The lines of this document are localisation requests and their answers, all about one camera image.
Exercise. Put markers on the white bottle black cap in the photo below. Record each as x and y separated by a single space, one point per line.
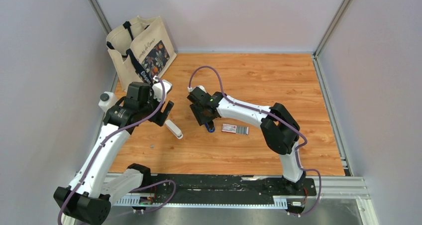
107 100

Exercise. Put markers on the white stapler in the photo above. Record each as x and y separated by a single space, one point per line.
175 130

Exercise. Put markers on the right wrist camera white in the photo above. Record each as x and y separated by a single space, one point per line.
191 89

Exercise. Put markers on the beige canvas tote bag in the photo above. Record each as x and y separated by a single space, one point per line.
140 49

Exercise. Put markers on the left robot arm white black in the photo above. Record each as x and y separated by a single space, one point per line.
87 198

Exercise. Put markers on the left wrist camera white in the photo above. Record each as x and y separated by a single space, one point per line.
161 88

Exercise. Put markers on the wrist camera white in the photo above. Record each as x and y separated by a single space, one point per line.
191 89
161 88

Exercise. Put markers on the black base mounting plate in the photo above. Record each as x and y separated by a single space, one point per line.
226 190

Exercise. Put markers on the blue stapler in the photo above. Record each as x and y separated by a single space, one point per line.
210 126

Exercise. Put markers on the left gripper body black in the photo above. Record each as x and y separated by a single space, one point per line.
148 108

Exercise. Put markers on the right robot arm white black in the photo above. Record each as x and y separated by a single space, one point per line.
281 132

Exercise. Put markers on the red white staple box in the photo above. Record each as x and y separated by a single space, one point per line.
235 129

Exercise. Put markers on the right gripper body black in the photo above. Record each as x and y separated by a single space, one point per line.
201 116

